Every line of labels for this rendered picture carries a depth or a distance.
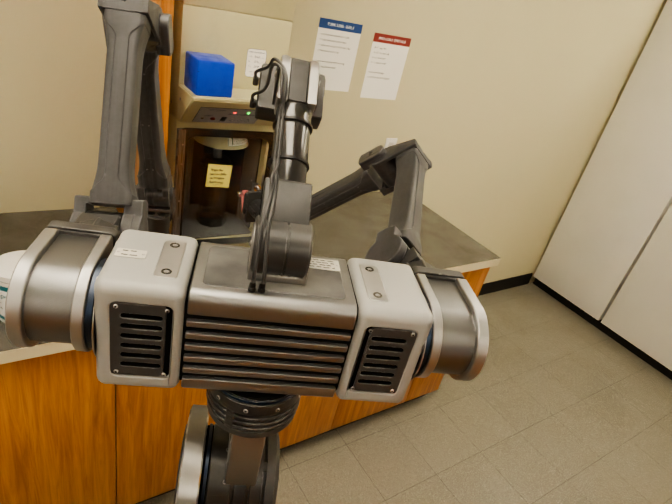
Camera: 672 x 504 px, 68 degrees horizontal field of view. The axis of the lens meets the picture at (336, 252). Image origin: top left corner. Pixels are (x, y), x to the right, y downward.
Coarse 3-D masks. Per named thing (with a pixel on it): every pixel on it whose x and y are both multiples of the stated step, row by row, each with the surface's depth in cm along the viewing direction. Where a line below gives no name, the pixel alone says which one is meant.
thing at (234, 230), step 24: (192, 144) 145; (216, 144) 148; (240, 144) 152; (264, 144) 156; (192, 168) 149; (240, 168) 156; (264, 168) 160; (192, 192) 153; (216, 192) 157; (192, 216) 157; (216, 216) 161; (240, 216) 165; (216, 240) 166; (240, 240) 171
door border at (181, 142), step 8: (184, 136) 142; (184, 144) 144; (184, 152) 145; (176, 160) 145; (176, 176) 147; (176, 192) 150; (176, 200) 152; (176, 208) 153; (176, 216) 154; (176, 224) 156; (176, 232) 157
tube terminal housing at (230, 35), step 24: (192, 24) 129; (216, 24) 132; (240, 24) 136; (264, 24) 139; (288, 24) 143; (192, 48) 132; (216, 48) 136; (240, 48) 139; (264, 48) 143; (288, 48) 147; (240, 72) 143; (168, 144) 149
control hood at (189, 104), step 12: (180, 84) 135; (180, 96) 135; (192, 96) 128; (204, 96) 130; (240, 96) 137; (180, 108) 136; (192, 108) 132; (240, 108) 138; (252, 108) 140; (180, 120) 138; (264, 120) 149
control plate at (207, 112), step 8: (200, 112) 135; (208, 112) 136; (216, 112) 137; (224, 112) 138; (232, 112) 139; (240, 112) 140; (192, 120) 139; (200, 120) 140; (208, 120) 141; (216, 120) 142; (256, 120) 148
